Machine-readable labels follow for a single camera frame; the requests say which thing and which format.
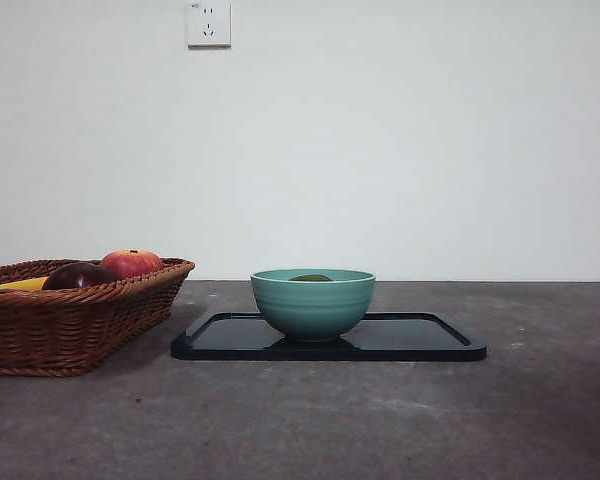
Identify teal ceramic bowl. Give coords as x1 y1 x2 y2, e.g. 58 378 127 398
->
250 268 378 344

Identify black rectangular tray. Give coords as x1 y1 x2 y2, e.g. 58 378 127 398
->
170 311 489 363

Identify red apple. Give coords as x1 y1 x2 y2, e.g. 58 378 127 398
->
99 248 164 279

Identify dark purple plum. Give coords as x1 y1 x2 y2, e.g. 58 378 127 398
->
40 261 119 292

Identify brown wicker basket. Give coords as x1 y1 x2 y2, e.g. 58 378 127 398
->
0 257 196 378

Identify yellow banana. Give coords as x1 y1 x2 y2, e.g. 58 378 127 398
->
0 276 50 292

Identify white wall socket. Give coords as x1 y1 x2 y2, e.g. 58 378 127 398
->
186 0 233 50

